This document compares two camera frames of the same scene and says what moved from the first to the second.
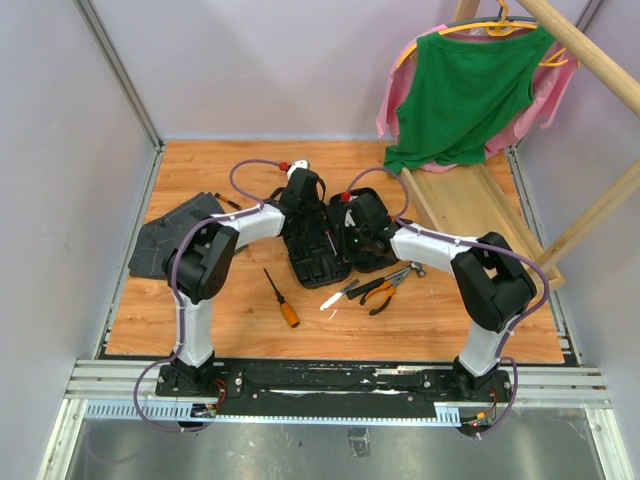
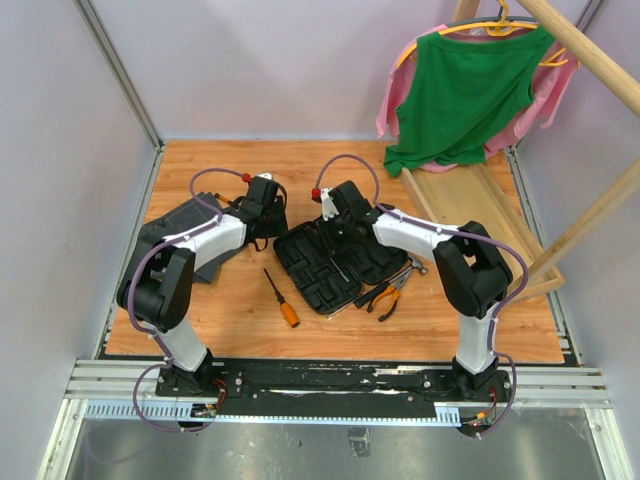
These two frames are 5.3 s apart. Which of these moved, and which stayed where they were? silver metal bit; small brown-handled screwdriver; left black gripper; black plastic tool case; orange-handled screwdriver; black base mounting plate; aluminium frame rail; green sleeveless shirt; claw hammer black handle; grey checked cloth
Moved: left black gripper; silver metal bit; black plastic tool case; claw hammer black handle
Stayed: green sleeveless shirt; black base mounting plate; small brown-handled screwdriver; orange-handled screwdriver; grey checked cloth; aluminium frame rail
